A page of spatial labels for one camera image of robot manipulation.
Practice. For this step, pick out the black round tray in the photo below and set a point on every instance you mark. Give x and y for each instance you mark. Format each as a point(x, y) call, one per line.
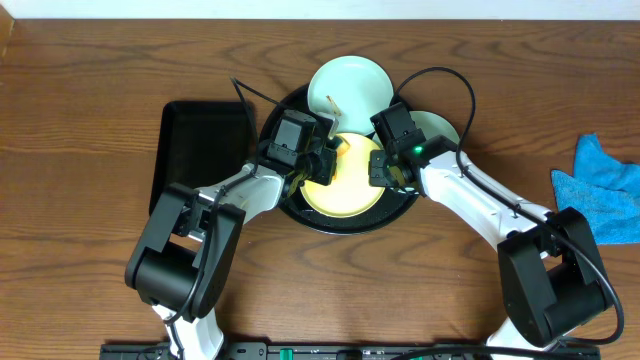
point(391, 205)

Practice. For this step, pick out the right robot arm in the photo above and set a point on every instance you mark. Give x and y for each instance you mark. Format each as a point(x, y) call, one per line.
point(554, 284)

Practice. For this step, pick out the light blue plate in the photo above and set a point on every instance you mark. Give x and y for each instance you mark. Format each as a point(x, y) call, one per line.
point(432, 126)
point(352, 89)

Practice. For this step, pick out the light blue plate top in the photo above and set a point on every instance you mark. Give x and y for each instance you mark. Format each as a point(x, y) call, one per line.
point(352, 89)

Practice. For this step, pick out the blue cloth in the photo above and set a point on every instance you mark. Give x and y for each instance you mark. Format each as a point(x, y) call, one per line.
point(604, 190)

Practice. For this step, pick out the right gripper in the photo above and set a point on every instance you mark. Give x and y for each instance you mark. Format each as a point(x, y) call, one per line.
point(376, 158)

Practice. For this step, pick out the yellow plate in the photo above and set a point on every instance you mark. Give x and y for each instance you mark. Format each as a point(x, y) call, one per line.
point(349, 193)

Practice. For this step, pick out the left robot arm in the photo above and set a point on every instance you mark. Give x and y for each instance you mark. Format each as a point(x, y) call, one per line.
point(182, 259)

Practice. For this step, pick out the black rectangular tray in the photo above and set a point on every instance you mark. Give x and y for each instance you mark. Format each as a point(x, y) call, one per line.
point(201, 143)

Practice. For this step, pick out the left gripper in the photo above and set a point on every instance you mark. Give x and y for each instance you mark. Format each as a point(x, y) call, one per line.
point(323, 167)

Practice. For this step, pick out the green yellow sponge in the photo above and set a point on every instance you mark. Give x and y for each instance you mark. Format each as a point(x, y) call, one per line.
point(339, 145)

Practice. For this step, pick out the light blue plate right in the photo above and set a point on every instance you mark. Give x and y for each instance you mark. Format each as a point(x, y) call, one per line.
point(432, 126)

